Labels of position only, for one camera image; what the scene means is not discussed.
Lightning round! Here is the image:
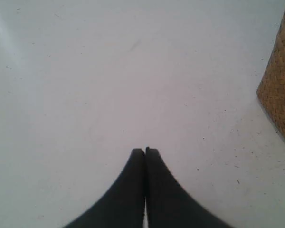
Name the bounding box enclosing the brown woven wicker basket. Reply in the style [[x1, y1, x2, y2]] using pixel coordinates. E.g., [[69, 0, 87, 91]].
[[256, 10, 285, 139]]

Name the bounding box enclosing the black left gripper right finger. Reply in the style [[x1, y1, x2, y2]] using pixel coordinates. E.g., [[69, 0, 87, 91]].
[[145, 147, 231, 228]]

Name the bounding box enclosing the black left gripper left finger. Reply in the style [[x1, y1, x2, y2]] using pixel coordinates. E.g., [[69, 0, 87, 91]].
[[65, 149, 145, 228]]

